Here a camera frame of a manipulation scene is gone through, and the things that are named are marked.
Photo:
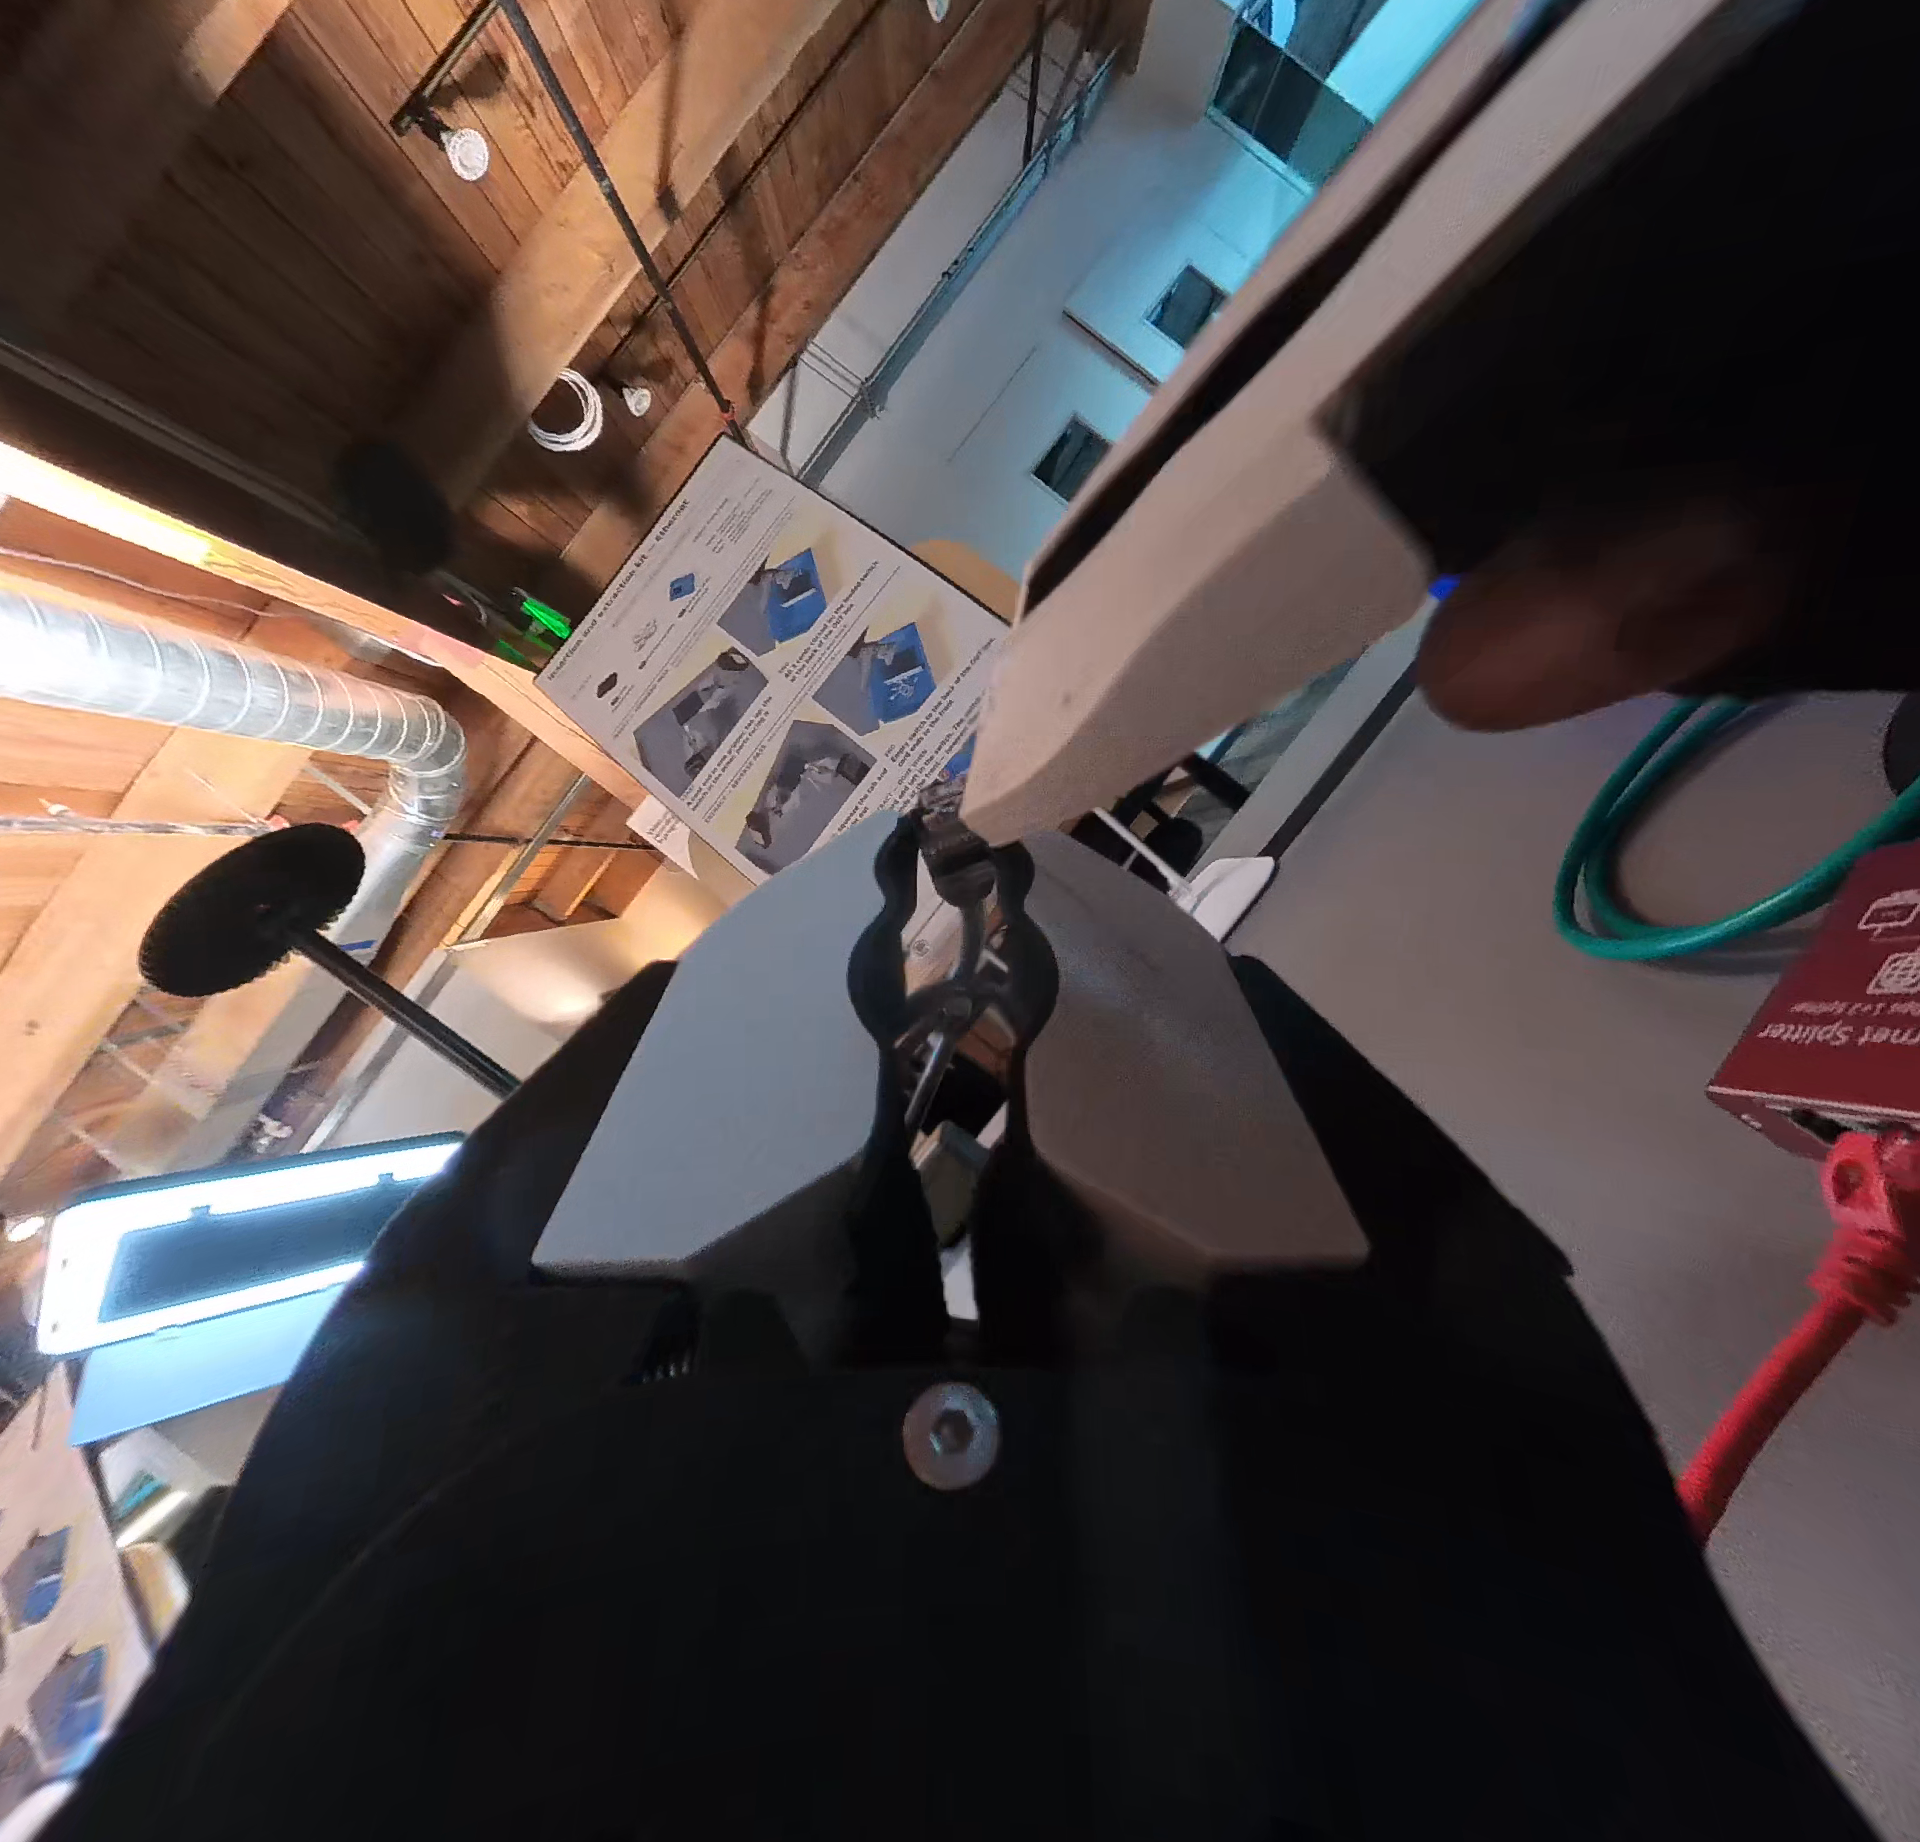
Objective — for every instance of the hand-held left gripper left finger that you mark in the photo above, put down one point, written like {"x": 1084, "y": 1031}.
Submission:
{"x": 705, "y": 1092}

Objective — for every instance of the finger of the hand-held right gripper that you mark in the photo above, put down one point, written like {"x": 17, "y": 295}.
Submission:
{"x": 1275, "y": 275}
{"x": 1170, "y": 642}

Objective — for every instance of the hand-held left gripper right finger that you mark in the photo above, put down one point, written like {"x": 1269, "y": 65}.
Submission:
{"x": 1170, "y": 1063}

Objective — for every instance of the small metal connector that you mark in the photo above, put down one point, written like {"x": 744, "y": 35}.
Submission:
{"x": 954, "y": 858}

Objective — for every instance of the person's right hand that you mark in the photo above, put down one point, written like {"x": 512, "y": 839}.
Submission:
{"x": 1591, "y": 627}

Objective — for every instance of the white device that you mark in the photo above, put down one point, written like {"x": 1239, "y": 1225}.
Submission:
{"x": 1222, "y": 893}

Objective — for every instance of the small paper card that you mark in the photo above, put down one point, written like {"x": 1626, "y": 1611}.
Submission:
{"x": 661, "y": 826}

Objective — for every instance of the instruction poster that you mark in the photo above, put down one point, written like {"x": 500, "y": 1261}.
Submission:
{"x": 67, "y": 1587}
{"x": 750, "y": 642}

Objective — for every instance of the black round stand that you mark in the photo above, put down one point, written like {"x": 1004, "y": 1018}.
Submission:
{"x": 256, "y": 903}

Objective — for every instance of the green exit sign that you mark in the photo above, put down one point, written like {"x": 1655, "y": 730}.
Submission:
{"x": 537, "y": 614}

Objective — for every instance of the led light panel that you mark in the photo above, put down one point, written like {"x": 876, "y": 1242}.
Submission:
{"x": 226, "y": 1257}

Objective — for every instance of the red splitter box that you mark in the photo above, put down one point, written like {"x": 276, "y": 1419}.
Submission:
{"x": 1831, "y": 1018}

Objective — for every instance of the black round ceiling fixture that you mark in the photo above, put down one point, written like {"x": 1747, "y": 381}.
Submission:
{"x": 392, "y": 499}

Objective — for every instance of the black ceiling rod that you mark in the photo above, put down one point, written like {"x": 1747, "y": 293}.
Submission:
{"x": 601, "y": 161}

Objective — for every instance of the silver ventilation duct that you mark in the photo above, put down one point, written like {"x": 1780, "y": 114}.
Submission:
{"x": 226, "y": 688}

